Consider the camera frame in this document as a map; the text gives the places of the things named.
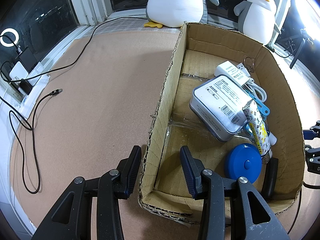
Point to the cardboard box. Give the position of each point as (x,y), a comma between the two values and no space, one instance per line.
(162,130)

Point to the black rectangular device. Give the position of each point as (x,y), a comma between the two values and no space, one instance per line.
(27,57)

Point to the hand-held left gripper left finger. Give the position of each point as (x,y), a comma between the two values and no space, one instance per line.
(133,172)

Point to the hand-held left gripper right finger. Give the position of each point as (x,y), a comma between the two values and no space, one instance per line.
(187,172)

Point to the large penguin plush toy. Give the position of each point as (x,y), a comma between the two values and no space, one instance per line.
(175,2)

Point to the black cylindrical object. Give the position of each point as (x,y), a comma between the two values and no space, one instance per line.
(271,180)

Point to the black plug adapter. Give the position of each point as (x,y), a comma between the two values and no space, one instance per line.
(23,86)

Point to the black tripod stand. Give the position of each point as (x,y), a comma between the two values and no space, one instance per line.
(300,47)

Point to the small penguin plush toy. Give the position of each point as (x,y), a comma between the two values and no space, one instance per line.
(255,22)

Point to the white power strip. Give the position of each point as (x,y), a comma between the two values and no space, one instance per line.
(37,80)

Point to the white plug adapter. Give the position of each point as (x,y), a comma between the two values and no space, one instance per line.
(18,70)

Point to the white labelled tin box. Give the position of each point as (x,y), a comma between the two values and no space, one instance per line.
(220,100)

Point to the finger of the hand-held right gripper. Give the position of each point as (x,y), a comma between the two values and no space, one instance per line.
(313,150)
(309,133)

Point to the white patterned tube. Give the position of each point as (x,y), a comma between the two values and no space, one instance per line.
(258,132)

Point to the white window frame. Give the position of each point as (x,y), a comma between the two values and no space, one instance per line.
(85,2)

